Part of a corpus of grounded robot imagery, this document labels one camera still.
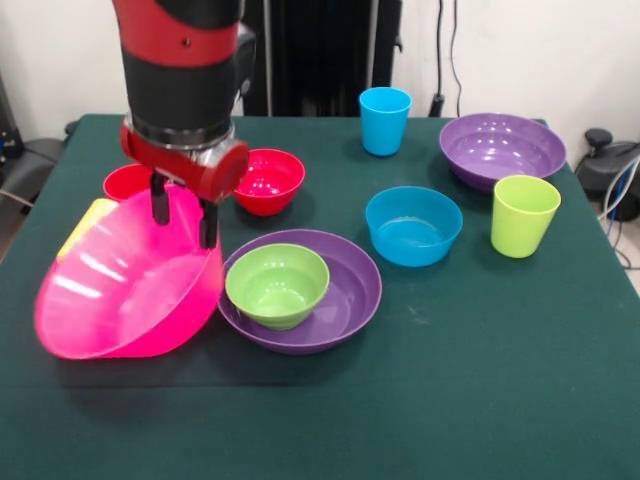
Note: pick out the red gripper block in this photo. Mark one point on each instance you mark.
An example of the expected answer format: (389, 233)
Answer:
(215, 175)

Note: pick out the yellow cup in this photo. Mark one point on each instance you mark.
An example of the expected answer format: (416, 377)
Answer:
(95, 210)

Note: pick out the large pink bowl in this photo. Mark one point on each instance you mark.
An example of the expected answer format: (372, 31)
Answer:
(125, 300)

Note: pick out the green ribbed bowl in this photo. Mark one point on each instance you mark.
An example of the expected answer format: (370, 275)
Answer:
(277, 287)

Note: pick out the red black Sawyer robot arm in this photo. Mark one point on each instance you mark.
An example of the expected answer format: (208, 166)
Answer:
(180, 75)

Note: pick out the red cup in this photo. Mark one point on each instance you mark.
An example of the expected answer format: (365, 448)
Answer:
(125, 182)

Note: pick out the red bowl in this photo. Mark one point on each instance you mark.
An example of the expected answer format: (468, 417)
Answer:
(272, 185)

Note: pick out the black office chair base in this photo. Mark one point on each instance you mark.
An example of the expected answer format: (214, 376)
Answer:
(30, 165)
(607, 165)

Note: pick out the purple bowl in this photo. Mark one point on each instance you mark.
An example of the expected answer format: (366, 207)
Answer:
(355, 295)
(502, 150)

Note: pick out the blue cup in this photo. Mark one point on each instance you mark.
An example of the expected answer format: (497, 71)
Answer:
(384, 127)

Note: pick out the blue bowl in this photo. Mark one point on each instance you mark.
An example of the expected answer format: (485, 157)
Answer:
(413, 235)

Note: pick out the dark green table cloth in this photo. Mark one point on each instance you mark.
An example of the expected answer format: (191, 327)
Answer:
(320, 415)

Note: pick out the green cup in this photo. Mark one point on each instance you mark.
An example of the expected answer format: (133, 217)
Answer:
(522, 225)

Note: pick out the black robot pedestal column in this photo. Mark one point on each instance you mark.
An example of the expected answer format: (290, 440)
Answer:
(320, 55)

